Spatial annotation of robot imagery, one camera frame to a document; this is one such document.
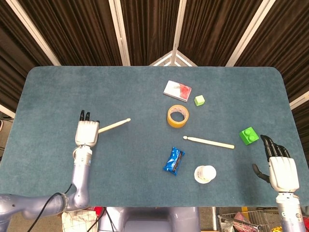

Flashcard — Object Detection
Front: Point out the red white flat pack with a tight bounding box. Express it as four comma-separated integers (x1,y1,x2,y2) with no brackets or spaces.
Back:
163,80,193,102

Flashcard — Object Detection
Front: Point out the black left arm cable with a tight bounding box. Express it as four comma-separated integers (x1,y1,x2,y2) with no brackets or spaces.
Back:
26,183,73,232

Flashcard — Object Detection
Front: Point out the blue snack packet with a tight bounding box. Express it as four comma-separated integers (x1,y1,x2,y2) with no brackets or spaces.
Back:
162,146,186,176

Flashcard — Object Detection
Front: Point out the yellow tape roll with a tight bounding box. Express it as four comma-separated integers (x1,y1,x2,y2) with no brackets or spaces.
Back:
167,104,190,128

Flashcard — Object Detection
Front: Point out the brown curtain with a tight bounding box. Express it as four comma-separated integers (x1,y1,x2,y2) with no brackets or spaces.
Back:
0,0,309,119

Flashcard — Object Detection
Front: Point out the white partition frame post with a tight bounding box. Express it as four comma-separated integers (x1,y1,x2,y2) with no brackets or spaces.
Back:
4,0,61,66
108,0,131,66
289,90,309,111
0,103,15,119
225,0,277,67
149,0,197,67

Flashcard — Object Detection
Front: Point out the white paper cup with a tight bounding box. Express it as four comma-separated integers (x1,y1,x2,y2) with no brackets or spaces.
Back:
194,165,217,185

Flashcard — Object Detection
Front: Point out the green toy building brick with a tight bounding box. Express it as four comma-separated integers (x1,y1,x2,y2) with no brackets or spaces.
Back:
239,127,260,146

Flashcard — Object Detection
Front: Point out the wire basket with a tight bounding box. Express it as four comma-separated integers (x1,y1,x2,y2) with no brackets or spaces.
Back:
218,209,283,232

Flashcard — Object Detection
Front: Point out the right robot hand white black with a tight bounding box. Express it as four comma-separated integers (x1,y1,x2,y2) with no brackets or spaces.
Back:
252,134,300,193

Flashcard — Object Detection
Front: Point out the lavender robot torso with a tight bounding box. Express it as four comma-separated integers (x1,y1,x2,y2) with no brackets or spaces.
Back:
98,206,201,232

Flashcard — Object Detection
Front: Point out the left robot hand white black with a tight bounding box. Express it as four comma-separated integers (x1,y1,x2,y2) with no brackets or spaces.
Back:
74,110,100,148

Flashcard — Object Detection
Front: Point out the blue felt table cover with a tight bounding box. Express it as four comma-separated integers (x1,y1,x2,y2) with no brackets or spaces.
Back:
0,66,309,208

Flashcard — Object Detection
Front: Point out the white checked bag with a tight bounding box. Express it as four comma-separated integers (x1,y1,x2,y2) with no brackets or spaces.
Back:
61,210,98,232

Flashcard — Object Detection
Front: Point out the wooden drumstick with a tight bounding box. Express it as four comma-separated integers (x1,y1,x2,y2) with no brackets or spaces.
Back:
98,118,131,134
183,135,235,150

